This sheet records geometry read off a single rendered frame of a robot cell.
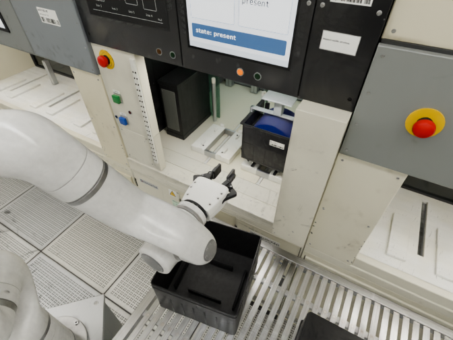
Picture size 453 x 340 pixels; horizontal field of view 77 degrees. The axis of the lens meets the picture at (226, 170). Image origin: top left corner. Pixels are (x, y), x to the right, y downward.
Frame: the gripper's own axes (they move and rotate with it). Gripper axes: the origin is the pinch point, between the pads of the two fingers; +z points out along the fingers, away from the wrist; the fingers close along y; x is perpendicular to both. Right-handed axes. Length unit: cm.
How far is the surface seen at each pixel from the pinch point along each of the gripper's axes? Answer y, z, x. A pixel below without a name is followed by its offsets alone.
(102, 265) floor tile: -87, -11, -119
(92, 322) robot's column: -25, -44, -43
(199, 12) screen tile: -14.6, 13.9, 36.8
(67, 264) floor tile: -108, -22, -119
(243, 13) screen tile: -2.4, 13.8, 38.3
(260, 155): -1.8, 33.7, -19.7
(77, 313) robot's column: -32, -44, -43
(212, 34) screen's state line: -11.1, 13.9, 32.3
